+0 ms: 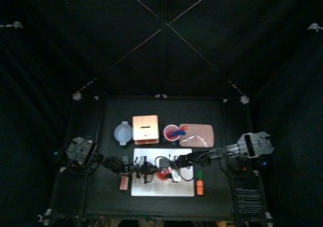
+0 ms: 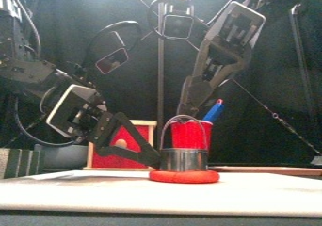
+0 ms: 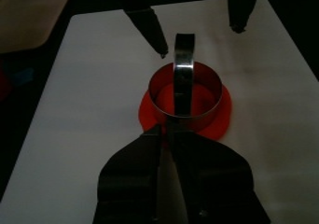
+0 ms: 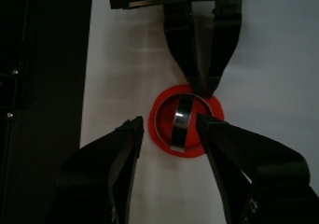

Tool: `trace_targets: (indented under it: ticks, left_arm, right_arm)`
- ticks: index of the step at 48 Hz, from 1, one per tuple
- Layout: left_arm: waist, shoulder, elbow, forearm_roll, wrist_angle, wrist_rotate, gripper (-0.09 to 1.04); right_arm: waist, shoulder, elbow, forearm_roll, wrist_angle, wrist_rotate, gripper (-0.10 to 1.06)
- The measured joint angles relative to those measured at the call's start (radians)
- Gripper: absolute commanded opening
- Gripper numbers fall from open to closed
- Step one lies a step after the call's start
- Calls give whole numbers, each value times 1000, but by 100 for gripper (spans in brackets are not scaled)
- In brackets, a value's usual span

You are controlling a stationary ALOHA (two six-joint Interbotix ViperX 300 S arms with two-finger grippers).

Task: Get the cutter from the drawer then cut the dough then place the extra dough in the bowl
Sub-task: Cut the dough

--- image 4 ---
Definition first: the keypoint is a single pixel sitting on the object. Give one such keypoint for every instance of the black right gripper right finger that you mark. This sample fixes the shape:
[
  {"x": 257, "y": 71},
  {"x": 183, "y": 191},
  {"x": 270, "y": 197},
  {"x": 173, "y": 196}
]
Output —
[{"x": 258, "y": 178}]

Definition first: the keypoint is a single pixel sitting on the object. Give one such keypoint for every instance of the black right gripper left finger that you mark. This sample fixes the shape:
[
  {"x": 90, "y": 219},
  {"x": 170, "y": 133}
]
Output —
[{"x": 95, "y": 178}]

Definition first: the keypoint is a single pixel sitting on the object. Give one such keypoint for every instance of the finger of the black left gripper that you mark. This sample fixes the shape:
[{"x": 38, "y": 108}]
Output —
[
  {"x": 226, "y": 34},
  {"x": 181, "y": 38}
]

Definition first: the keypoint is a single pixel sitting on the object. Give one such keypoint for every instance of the white flat board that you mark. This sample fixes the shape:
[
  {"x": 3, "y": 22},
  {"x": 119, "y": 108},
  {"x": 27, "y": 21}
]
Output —
[{"x": 124, "y": 62}]

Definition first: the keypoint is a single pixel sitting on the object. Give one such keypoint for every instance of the black panel with screws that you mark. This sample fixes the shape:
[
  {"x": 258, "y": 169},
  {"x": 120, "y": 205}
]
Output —
[{"x": 46, "y": 78}]

